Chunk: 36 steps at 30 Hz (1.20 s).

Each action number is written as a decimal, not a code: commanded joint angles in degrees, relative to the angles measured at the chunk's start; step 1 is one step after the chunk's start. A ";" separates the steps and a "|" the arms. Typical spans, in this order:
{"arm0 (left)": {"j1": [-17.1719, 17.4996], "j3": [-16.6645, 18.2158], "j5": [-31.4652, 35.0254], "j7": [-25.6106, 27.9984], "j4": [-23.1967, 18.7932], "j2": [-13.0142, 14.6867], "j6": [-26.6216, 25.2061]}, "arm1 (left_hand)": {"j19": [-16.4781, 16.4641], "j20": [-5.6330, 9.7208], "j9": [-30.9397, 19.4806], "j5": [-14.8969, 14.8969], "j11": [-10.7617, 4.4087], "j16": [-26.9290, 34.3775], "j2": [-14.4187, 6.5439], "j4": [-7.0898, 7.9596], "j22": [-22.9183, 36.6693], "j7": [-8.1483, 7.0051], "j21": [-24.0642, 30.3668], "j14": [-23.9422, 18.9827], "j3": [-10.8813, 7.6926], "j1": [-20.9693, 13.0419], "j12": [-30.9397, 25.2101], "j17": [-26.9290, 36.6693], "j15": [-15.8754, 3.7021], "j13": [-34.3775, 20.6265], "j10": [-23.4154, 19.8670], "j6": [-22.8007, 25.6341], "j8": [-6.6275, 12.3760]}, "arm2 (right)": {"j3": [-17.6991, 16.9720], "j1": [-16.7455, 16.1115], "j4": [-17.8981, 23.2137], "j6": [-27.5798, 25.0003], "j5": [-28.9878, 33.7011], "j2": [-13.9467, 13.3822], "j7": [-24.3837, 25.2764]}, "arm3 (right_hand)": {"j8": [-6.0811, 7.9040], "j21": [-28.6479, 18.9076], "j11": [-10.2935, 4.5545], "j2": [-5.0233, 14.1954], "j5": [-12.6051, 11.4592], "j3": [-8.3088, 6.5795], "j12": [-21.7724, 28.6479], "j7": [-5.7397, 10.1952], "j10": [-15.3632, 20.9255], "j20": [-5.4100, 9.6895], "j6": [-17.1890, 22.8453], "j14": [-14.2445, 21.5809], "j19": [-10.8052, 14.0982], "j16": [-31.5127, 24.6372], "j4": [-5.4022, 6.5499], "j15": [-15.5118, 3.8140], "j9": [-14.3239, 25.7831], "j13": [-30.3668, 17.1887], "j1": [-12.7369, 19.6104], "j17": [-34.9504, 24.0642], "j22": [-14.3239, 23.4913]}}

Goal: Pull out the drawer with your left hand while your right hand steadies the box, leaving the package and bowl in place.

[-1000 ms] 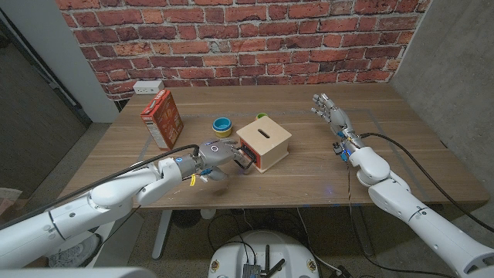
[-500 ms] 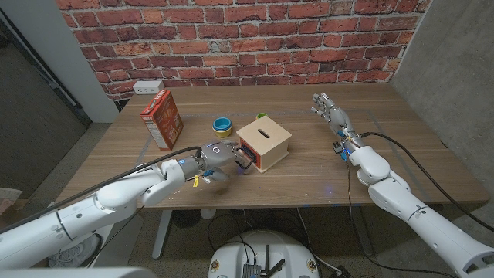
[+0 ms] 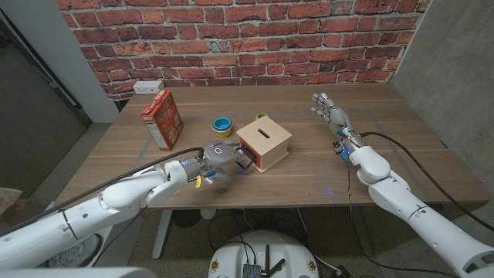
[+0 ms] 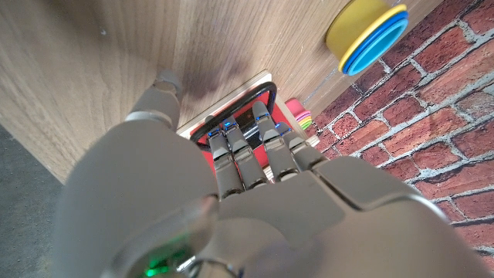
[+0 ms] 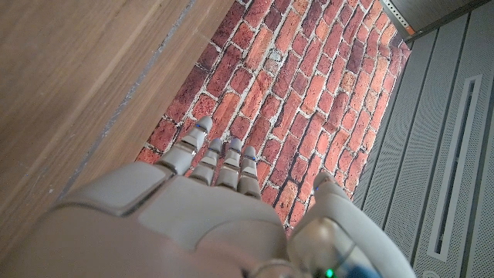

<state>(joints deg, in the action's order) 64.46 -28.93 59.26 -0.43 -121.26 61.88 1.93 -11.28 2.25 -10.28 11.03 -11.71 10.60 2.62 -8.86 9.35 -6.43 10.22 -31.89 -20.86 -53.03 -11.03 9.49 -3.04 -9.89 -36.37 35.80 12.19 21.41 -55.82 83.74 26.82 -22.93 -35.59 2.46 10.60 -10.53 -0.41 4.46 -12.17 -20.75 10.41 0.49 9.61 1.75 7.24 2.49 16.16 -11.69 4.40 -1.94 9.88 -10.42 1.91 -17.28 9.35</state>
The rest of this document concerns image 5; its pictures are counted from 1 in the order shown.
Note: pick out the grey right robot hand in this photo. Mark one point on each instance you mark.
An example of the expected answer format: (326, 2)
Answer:
(185, 216)

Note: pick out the red brick printed backdrop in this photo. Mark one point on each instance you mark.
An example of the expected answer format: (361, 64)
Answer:
(289, 96)

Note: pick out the grey metal ceiling beam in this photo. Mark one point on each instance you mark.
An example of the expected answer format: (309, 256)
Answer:
(424, 15)

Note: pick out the long ceiling slot vent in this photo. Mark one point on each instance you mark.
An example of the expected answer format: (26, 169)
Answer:
(455, 166)

